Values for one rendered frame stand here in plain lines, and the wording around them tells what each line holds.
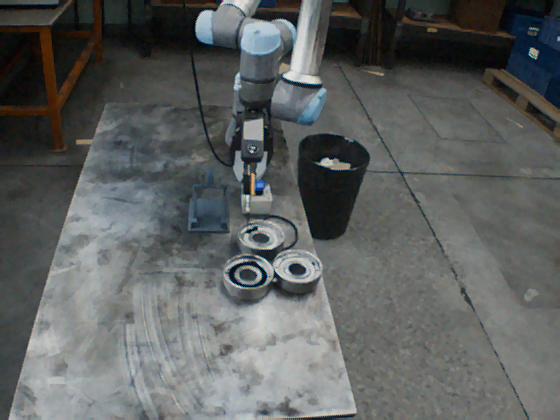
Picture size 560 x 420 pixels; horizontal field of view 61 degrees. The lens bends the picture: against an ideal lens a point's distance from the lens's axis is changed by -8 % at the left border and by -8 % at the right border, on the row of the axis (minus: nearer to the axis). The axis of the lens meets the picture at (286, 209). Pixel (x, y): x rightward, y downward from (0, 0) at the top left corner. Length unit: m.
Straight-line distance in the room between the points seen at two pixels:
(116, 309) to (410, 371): 1.31
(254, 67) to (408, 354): 1.42
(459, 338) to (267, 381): 1.43
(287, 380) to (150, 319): 0.30
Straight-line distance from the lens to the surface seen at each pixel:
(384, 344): 2.13
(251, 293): 1.06
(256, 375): 0.96
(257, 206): 1.28
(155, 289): 1.10
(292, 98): 1.45
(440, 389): 2.08
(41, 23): 2.89
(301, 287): 1.09
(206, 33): 1.18
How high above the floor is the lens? 1.59
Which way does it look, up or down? 36 degrees down
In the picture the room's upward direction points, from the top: 8 degrees clockwise
